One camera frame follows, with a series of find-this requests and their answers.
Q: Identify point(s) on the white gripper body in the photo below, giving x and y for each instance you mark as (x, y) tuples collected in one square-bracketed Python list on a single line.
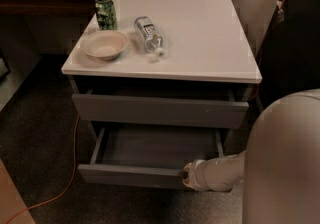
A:
[(199, 175)]

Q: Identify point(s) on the grey drawer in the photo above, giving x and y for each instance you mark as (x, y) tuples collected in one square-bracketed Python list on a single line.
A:
[(160, 111), (148, 155)]

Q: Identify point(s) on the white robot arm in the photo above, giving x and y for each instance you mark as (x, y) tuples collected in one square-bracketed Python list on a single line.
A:
[(280, 167)]

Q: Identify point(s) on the grey top drawer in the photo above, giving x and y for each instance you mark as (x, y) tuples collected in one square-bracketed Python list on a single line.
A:
[(160, 111)]

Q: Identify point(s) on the white top drawer cabinet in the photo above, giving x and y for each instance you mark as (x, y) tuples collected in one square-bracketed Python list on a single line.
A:
[(207, 55)]

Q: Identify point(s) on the clear plastic water bottle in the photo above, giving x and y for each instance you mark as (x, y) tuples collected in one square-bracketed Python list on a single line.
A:
[(149, 35)]

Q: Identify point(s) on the dark cabinet on right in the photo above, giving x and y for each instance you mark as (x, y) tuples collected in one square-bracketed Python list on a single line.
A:
[(289, 56)]

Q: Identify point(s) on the beige paper bowl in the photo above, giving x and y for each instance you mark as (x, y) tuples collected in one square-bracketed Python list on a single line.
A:
[(104, 45)]

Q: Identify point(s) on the green soda can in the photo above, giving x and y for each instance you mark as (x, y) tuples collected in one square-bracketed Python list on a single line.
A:
[(106, 14)]

